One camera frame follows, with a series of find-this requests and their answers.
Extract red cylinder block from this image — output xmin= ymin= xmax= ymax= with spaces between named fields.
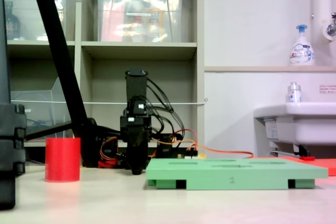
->
xmin=45 ymin=137 xmax=81 ymax=183

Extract green shape hole board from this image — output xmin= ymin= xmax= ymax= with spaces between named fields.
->
xmin=145 ymin=157 xmax=329 ymax=191

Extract orange flat block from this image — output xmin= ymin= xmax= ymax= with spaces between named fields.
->
xmin=251 ymin=155 xmax=336 ymax=177

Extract small circuit board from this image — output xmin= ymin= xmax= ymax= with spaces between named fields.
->
xmin=176 ymin=151 xmax=207 ymax=161

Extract beige shelf unit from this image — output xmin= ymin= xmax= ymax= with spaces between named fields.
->
xmin=0 ymin=0 xmax=206 ymax=148

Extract thin black tripod strut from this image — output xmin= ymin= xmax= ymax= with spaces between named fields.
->
xmin=25 ymin=122 xmax=76 ymax=141

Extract clear plastic storage bin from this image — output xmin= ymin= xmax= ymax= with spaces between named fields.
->
xmin=10 ymin=77 xmax=74 ymax=133
xmin=96 ymin=0 xmax=184 ymax=44
xmin=3 ymin=0 xmax=68 ymax=42

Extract pink cap spray bottle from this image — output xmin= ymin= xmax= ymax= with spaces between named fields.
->
xmin=148 ymin=0 xmax=164 ymax=42

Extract notched black tripod stack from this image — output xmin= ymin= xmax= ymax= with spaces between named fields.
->
xmin=0 ymin=0 xmax=27 ymax=211

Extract thick black tripod leg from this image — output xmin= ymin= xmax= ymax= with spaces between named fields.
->
xmin=27 ymin=0 xmax=100 ymax=168

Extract small clear sanitizer bottle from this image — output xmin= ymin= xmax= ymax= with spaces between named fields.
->
xmin=286 ymin=81 xmax=303 ymax=103

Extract white sink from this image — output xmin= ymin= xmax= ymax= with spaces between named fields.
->
xmin=253 ymin=101 xmax=336 ymax=146

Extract dark glass bottle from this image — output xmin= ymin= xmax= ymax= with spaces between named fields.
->
xmin=4 ymin=1 xmax=22 ymax=41

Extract white pump soap bottle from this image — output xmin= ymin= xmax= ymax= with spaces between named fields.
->
xmin=289 ymin=24 xmax=316 ymax=67

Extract metal faucet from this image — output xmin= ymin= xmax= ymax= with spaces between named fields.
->
xmin=322 ymin=12 xmax=336 ymax=42

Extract black wire bundle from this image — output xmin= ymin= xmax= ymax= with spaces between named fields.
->
xmin=145 ymin=97 xmax=165 ymax=135

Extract red and orange wires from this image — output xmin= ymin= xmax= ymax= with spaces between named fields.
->
xmin=99 ymin=136 xmax=123 ymax=166

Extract long black wire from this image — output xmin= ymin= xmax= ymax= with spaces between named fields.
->
xmin=145 ymin=77 xmax=185 ymax=137

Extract orange wire pair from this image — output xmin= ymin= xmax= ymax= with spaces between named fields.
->
xmin=194 ymin=142 xmax=255 ymax=160

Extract red text wall label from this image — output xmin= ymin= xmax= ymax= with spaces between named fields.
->
xmin=318 ymin=84 xmax=336 ymax=94

